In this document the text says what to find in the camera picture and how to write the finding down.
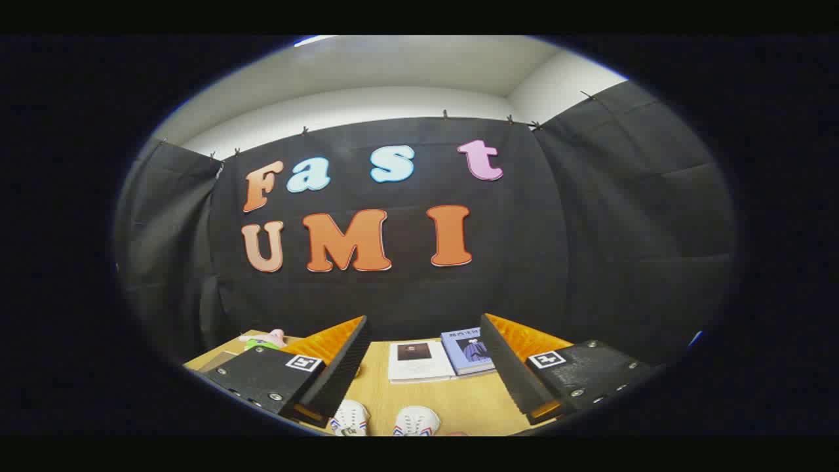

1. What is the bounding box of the pink green plush toy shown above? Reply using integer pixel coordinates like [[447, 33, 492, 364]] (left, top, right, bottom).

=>
[[239, 329, 288, 350]]

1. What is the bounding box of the white book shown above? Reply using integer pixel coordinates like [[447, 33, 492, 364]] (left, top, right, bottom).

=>
[[388, 341, 456, 384]]

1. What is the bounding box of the white striped shoe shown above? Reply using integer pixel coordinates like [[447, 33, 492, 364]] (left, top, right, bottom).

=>
[[392, 405, 442, 437], [328, 399, 372, 437]]

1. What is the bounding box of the blue book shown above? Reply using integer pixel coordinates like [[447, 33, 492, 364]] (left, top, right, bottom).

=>
[[440, 327, 497, 376]]

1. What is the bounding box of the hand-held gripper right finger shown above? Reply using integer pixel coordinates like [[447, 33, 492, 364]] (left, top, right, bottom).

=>
[[478, 313, 663, 425]]

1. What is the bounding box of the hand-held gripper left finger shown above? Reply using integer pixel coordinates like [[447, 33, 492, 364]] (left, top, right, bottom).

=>
[[197, 315, 373, 430]]

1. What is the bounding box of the black backdrop cloth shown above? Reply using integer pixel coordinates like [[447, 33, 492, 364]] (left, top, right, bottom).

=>
[[115, 80, 738, 368]]

